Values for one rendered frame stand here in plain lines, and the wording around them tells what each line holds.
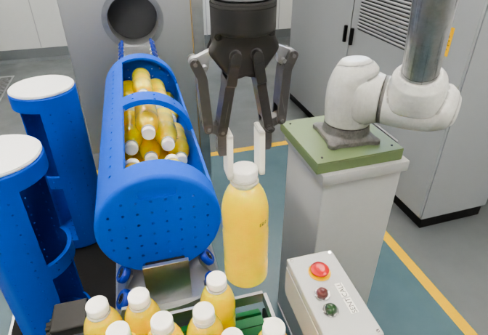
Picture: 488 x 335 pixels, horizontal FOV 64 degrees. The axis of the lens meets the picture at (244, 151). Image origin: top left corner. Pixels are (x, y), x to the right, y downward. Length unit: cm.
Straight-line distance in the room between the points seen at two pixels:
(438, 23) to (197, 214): 72
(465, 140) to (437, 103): 128
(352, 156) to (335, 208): 20
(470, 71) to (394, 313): 126
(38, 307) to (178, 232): 91
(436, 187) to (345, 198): 126
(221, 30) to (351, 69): 85
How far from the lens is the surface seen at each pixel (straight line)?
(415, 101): 120
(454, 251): 267
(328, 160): 124
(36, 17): 602
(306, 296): 77
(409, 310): 226
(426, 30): 107
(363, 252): 161
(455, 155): 250
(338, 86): 126
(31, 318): 179
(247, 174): 53
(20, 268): 159
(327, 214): 137
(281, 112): 51
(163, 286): 94
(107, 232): 92
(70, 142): 199
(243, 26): 43
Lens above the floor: 170
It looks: 32 degrees down
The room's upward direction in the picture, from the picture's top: straight up
